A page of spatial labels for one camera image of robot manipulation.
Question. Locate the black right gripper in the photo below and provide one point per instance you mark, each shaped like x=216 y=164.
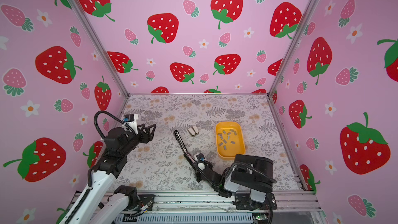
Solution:
x=197 y=175

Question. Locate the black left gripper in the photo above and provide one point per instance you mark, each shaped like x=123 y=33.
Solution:
x=148 y=137

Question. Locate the black long stapler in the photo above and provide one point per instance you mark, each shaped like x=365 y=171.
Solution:
x=188 y=156

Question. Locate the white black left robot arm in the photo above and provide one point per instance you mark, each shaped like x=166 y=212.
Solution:
x=99 y=174

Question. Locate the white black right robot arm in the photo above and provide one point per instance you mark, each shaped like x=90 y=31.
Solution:
x=249 y=180

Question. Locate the yellow plastic tray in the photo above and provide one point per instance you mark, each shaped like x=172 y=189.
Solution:
x=232 y=150

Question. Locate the grey staple strips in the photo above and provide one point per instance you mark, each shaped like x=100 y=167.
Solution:
x=226 y=137

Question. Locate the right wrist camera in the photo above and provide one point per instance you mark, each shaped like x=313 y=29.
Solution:
x=200 y=161

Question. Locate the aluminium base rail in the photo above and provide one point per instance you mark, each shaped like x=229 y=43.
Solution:
x=205 y=207

